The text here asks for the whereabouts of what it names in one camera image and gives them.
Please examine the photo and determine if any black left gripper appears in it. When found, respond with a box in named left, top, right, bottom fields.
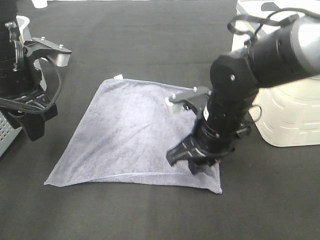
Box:
left=0, top=85, right=58, bottom=142

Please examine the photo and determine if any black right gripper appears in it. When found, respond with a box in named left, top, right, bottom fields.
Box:
left=166, top=134, right=235, bottom=175

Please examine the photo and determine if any blue-grey microfibre towel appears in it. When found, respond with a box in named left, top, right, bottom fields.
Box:
left=45, top=78, right=223, bottom=194

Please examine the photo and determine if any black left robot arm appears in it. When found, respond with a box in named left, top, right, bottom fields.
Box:
left=0, top=0, right=62, bottom=141

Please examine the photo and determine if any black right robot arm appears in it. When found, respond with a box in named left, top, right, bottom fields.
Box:
left=166, top=10, right=320, bottom=174

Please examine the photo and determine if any grey perforated laundry basket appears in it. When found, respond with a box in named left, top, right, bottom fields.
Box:
left=0, top=15, right=47, bottom=155

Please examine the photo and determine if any black table cloth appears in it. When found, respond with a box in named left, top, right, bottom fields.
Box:
left=0, top=0, right=320, bottom=240

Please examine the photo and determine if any white lidded storage basket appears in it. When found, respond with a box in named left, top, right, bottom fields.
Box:
left=236, top=0, right=320, bottom=147

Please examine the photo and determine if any white cup at back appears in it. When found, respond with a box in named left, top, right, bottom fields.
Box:
left=31, top=0, right=48, bottom=9

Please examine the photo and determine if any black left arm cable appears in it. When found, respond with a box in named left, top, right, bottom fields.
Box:
left=0, top=56, right=62, bottom=115

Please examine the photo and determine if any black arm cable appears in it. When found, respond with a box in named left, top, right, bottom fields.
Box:
left=226, top=7, right=320, bottom=43
left=0, top=56, right=62, bottom=115

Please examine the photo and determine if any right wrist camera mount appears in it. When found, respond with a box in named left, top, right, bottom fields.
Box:
left=164, top=86, right=212, bottom=115

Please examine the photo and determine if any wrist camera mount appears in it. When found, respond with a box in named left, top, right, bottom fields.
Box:
left=164, top=86, right=212, bottom=115
left=24, top=37, right=72, bottom=67

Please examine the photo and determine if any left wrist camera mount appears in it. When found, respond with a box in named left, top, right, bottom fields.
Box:
left=24, top=37, right=72, bottom=67

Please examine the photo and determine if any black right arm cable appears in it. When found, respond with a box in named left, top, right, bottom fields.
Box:
left=226, top=7, right=320, bottom=43

